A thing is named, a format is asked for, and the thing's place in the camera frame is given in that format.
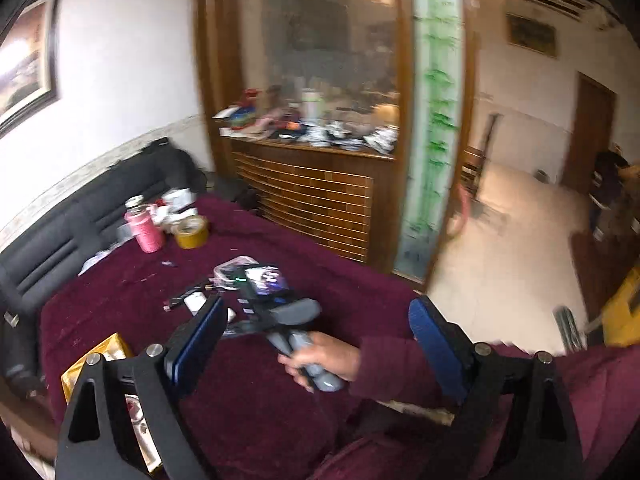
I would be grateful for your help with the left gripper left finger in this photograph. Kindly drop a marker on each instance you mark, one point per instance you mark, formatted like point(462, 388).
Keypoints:
point(97, 439)

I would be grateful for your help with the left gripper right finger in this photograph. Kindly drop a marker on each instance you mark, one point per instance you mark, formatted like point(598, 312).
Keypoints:
point(540, 439)

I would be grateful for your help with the white power adapter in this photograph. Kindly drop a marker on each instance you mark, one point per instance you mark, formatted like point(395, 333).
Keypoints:
point(195, 301)

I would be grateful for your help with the maroon sleeved right forearm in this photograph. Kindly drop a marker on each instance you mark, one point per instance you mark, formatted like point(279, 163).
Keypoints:
point(395, 369)

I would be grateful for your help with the person's right hand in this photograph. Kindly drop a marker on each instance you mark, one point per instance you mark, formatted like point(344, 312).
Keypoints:
point(335, 356)

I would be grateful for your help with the transparent anime pouch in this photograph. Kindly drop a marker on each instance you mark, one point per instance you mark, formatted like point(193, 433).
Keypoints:
point(225, 274)

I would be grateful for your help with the black red-capped marker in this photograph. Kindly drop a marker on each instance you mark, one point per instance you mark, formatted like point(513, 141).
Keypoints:
point(175, 301)

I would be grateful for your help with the yellow tape roll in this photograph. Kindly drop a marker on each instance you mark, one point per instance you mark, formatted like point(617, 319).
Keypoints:
point(191, 232)

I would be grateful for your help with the pink knitted sleeve bottle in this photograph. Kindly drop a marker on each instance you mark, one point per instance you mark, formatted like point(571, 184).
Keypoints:
point(139, 218)

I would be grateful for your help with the black leather sofa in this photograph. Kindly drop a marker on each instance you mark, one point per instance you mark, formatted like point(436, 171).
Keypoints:
point(52, 251)

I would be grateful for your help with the wooden cabinet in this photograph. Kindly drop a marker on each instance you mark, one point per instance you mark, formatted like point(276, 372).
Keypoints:
point(346, 117)

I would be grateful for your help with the framed landscape painting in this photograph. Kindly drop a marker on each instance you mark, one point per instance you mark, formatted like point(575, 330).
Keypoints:
point(29, 81)

